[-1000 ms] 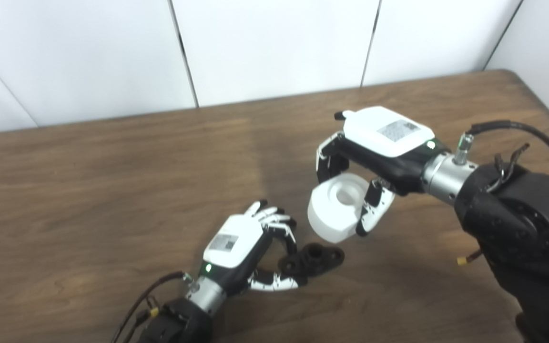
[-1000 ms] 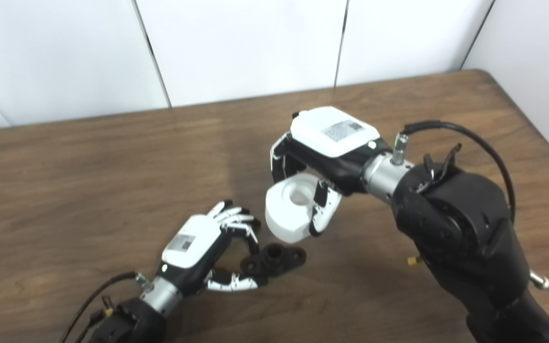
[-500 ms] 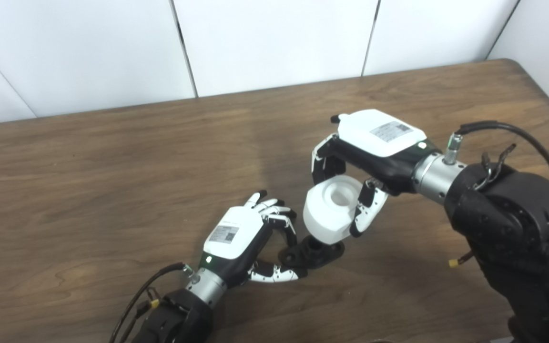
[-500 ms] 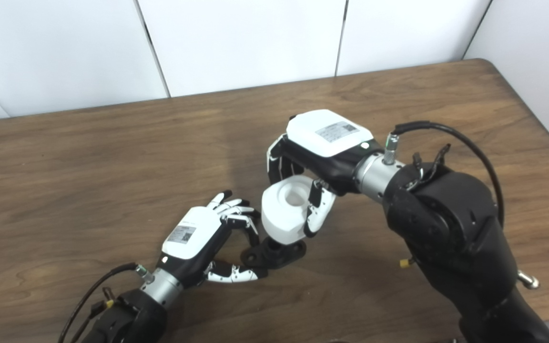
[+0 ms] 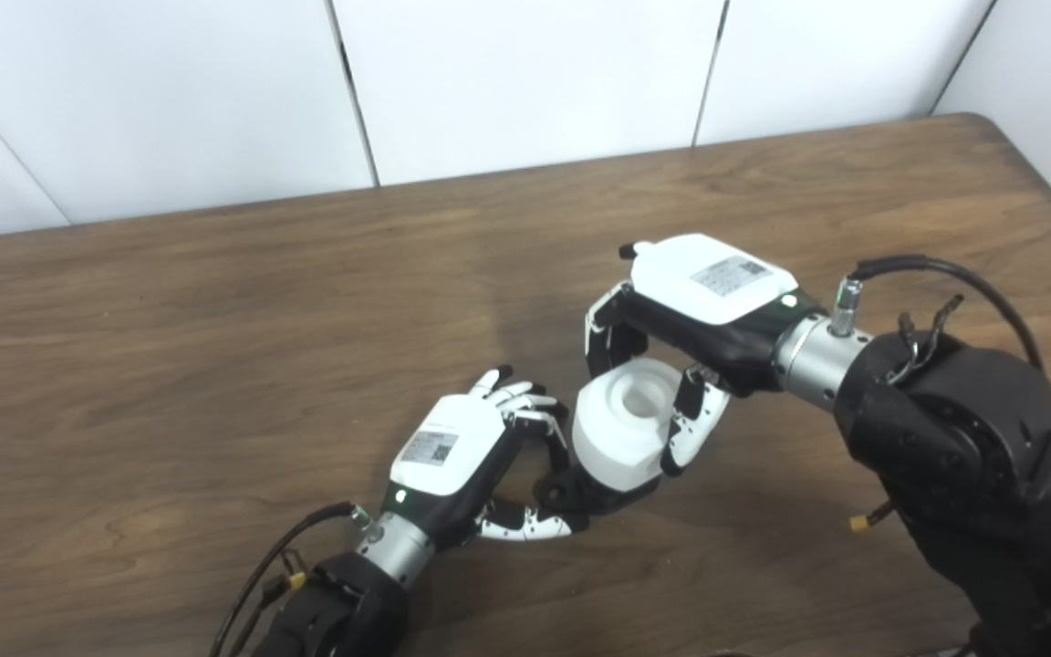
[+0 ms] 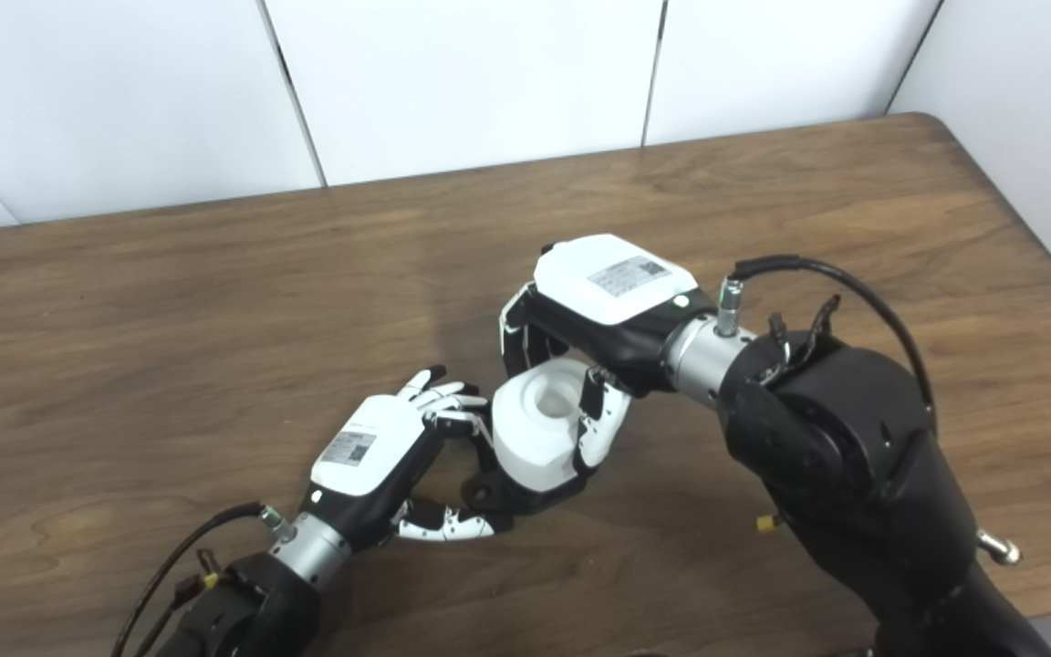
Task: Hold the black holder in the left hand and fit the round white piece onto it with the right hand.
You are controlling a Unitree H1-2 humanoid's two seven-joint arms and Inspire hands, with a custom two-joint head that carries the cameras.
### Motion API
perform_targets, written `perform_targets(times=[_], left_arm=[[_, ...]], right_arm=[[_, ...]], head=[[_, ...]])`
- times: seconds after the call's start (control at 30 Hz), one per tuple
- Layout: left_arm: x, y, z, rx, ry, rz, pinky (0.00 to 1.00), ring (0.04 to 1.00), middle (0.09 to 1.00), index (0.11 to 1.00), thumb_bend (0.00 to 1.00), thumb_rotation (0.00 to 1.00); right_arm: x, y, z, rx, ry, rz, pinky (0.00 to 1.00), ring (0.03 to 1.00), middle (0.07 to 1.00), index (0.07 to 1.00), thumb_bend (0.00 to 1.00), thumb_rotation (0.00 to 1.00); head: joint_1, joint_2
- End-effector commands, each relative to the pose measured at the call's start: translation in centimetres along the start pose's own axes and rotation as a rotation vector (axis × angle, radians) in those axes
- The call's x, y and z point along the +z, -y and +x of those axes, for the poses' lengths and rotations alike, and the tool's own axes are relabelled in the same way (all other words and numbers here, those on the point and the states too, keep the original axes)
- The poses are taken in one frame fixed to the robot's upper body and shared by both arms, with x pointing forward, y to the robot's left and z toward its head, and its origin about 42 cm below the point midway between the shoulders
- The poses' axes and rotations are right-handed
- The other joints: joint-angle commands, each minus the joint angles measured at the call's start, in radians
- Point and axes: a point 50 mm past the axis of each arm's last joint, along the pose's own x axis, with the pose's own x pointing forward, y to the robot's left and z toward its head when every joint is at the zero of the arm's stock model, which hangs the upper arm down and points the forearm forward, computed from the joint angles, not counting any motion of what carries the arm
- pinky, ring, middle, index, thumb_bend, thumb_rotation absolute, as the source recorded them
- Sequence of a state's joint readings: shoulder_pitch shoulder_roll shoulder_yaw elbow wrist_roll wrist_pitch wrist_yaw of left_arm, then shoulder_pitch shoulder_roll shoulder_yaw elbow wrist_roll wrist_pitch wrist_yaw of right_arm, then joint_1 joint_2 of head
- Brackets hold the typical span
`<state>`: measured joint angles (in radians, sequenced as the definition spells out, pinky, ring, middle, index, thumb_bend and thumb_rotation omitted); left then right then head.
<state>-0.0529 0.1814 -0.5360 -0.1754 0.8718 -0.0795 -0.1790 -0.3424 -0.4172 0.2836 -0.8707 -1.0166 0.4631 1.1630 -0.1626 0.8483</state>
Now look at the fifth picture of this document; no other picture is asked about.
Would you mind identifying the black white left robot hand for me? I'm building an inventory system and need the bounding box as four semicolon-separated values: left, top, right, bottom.
380;365;590;548

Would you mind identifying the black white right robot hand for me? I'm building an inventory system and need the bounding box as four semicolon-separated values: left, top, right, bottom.
585;235;827;477

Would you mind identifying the black plastic flanged holder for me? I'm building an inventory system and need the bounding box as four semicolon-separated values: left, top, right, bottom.
535;461;663;514

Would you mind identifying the round white plastic piece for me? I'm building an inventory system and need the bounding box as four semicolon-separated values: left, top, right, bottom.
571;358;686;494

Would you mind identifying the thick black left wrist cable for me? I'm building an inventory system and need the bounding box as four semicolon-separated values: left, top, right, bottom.
209;502;371;657

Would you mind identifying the thick black wrist cable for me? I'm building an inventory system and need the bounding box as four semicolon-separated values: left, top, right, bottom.
209;502;371;657
831;255;1044;370

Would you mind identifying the thin black cable yellow tag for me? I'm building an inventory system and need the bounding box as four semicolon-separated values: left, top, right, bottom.
234;570;309;657
849;294;966;534

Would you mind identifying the thick black right wrist cable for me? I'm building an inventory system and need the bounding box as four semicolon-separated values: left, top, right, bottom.
831;255;1044;370

